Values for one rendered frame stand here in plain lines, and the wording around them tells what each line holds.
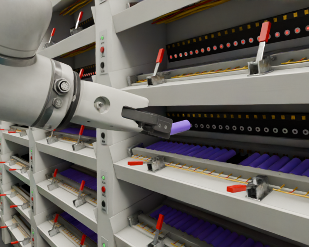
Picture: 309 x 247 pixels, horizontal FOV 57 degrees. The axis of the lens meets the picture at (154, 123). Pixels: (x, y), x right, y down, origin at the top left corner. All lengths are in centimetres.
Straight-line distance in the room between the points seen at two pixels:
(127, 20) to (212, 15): 23
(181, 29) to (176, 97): 34
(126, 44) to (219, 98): 40
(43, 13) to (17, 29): 3
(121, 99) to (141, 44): 53
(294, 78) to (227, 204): 24
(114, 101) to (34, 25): 12
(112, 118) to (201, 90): 24
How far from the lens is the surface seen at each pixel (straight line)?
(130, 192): 86
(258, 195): 50
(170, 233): 77
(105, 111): 35
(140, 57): 86
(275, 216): 49
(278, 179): 52
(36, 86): 32
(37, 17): 29
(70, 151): 106
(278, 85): 46
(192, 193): 59
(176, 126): 47
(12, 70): 31
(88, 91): 34
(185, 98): 58
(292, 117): 63
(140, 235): 83
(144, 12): 72
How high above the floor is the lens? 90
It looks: 3 degrees down
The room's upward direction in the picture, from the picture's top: straight up
